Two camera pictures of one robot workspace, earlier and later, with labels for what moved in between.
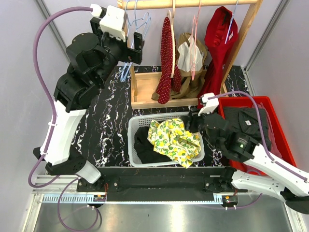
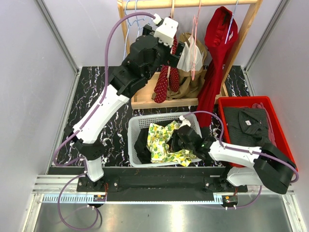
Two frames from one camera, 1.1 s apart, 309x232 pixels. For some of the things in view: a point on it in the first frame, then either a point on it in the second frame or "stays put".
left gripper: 134,55 to 172,59
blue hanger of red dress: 231,23 stays put
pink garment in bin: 274,147 stays put
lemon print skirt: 169,137 stays put
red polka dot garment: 166,81 stays put
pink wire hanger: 193,41 stays put
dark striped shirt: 245,120 stays put
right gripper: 190,119 to 175,136
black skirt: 145,149 to 141,147
